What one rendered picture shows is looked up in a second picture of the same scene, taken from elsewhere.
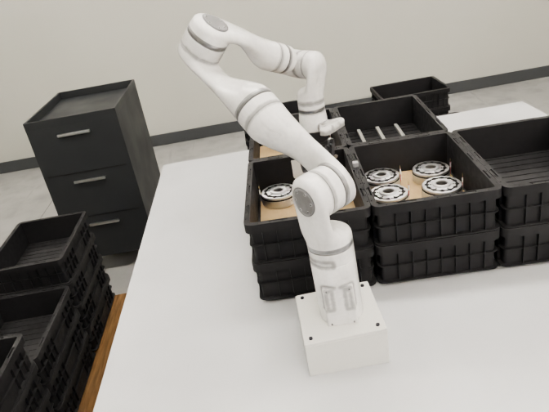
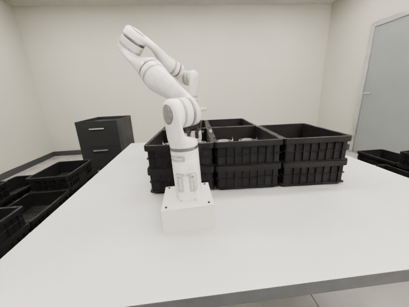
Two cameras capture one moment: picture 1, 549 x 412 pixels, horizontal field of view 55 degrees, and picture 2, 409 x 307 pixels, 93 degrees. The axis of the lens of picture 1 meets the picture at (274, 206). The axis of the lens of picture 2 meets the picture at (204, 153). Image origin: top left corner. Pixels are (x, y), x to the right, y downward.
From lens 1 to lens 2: 0.50 m
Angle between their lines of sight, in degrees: 11
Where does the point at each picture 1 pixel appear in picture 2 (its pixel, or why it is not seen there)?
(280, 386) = (143, 238)
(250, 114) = (145, 69)
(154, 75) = (143, 122)
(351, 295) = (193, 181)
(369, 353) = (202, 221)
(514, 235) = (288, 167)
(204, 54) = (129, 45)
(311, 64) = (191, 74)
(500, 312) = (281, 206)
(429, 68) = not seen: hidden behind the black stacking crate
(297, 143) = (170, 87)
